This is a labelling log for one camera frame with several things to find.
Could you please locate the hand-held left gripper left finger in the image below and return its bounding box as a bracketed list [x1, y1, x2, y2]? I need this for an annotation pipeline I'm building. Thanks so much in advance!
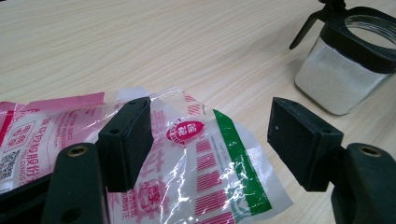
[40, 96, 154, 224]

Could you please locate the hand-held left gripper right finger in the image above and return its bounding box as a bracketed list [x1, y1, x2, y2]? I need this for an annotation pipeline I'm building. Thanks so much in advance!
[266, 96, 396, 224]

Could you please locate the pink and clear seasoning bag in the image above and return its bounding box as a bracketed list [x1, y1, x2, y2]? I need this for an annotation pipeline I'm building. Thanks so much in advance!
[0, 86, 294, 224]

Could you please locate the glass jar with black lid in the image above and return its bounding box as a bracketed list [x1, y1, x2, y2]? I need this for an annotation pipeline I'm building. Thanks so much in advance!
[289, 0, 396, 117]

